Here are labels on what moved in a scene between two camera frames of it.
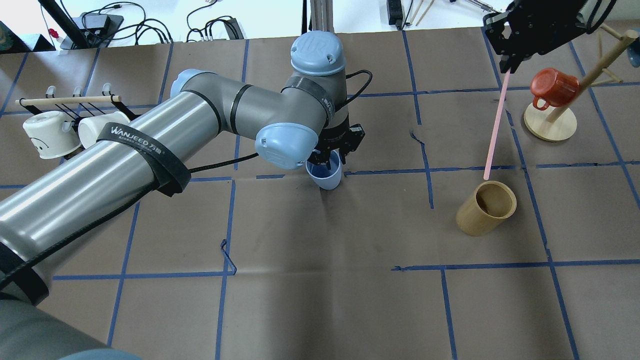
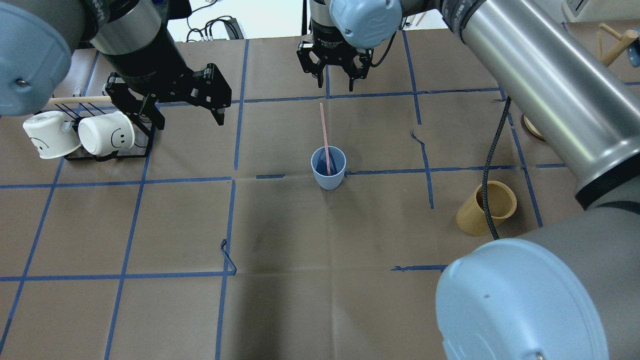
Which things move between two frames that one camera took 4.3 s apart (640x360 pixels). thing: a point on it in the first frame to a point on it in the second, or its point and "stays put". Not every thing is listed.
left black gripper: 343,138 to 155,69
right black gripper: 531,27 to 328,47
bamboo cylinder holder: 492,202 stays put
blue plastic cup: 326,179 stays put
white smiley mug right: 89,128 stays put
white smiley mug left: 50,137 stays put
